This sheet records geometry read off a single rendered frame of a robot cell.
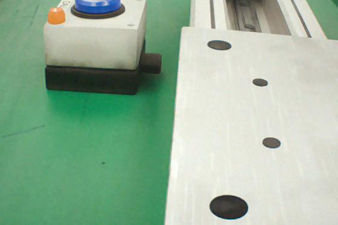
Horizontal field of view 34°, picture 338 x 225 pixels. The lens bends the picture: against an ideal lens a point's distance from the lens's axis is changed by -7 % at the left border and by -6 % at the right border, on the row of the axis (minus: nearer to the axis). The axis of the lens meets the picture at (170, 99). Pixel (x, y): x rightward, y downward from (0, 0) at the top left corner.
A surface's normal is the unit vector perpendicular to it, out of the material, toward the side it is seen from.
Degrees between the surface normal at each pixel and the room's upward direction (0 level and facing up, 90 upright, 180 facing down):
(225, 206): 0
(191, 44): 0
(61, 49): 90
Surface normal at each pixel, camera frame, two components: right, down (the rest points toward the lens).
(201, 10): 0.05, -0.88
